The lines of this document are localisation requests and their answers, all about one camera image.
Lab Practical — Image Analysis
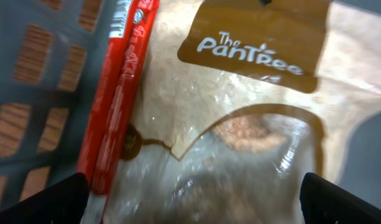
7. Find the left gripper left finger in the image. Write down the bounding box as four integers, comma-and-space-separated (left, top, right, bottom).
0, 172, 90, 224

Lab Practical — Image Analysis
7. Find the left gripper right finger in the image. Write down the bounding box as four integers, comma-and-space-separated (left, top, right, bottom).
300, 172, 381, 224

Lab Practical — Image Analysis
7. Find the beige Pantree snack pouch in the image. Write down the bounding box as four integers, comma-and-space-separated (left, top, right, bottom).
81, 1, 381, 223

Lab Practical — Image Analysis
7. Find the red stick sachet pack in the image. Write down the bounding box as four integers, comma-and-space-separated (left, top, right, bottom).
77, 0, 160, 195

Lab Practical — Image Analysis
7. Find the grey plastic mesh basket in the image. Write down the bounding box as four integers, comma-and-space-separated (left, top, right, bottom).
0, 0, 381, 218

